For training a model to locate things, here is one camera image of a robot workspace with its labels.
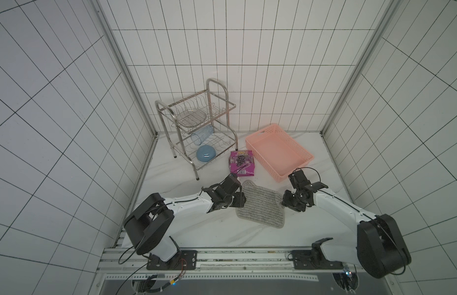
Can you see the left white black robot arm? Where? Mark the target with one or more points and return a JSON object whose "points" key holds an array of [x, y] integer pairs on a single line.
{"points": [[151, 226]]}

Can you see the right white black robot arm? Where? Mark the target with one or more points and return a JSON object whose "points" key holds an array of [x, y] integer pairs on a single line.
{"points": [[374, 242]]}

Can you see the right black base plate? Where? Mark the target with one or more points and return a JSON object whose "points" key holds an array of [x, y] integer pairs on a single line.
{"points": [[312, 260]]}

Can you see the clear blue plastic cup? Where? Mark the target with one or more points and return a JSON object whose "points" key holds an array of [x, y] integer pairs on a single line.
{"points": [[200, 136]]}

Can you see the purple snack packet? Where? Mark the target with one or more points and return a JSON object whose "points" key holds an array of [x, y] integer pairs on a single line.
{"points": [[241, 163]]}

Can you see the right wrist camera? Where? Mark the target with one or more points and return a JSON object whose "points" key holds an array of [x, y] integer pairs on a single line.
{"points": [[298, 179]]}

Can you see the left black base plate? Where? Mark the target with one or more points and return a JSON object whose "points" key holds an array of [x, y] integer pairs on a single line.
{"points": [[183, 260]]}

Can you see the metal two-tier dish rack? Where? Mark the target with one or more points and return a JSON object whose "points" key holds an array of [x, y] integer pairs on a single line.
{"points": [[197, 126]]}

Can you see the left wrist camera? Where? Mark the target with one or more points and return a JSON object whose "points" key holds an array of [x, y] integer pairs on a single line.
{"points": [[231, 184]]}

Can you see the grey striped square dishcloth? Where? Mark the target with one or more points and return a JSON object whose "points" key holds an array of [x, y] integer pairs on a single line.
{"points": [[262, 206]]}

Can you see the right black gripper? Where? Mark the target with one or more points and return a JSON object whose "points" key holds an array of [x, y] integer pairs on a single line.
{"points": [[291, 198]]}

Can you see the aluminium mounting rail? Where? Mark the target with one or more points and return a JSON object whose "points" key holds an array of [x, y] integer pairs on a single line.
{"points": [[229, 262]]}

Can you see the round metal strainer plate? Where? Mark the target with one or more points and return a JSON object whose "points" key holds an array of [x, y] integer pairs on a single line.
{"points": [[191, 118]]}

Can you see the pink plastic basket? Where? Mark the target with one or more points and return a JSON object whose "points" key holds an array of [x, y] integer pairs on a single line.
{"points": [[277, 151]]}

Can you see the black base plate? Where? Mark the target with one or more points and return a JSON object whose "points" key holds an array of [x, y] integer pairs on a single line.
{"points": [[312, 260], [183, 260]]}

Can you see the blue bowl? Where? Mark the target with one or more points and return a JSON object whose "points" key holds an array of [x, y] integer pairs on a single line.
{"points": [[205, 153]]}

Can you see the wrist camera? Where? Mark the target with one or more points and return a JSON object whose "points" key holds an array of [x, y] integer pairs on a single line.
{"points": [[298, 179], [231, 184]]}

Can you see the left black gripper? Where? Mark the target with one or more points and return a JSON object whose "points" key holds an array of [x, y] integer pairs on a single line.
{"points": [[239, 203]]}

